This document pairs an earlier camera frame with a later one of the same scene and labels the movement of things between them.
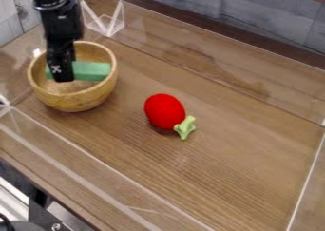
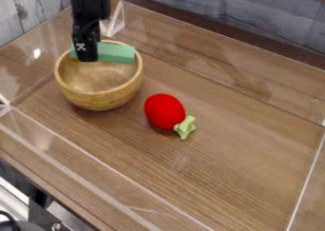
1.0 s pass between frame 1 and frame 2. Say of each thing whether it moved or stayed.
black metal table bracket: stayed
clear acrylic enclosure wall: stayed
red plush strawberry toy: stayed
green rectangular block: moved
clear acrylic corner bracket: stayed
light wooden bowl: moved
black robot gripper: moved
